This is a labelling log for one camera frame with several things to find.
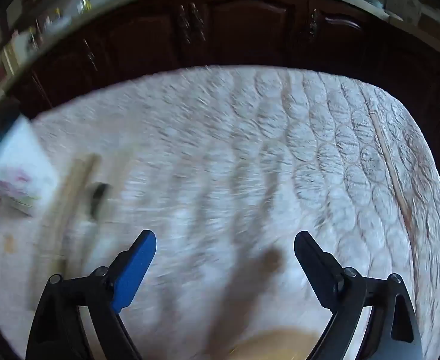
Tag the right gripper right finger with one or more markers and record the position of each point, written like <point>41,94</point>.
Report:
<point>392,330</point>

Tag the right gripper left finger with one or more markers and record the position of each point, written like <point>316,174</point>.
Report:
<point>57,331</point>

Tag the wooden chopstick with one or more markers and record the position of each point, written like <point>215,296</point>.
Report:
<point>52,250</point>

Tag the metal spoon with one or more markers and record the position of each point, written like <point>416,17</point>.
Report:
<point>97,194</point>

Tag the white floral utensil holder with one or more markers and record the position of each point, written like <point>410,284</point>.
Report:
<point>28,180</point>

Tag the white quilted tablecloth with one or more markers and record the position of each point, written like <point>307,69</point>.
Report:
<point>225,166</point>

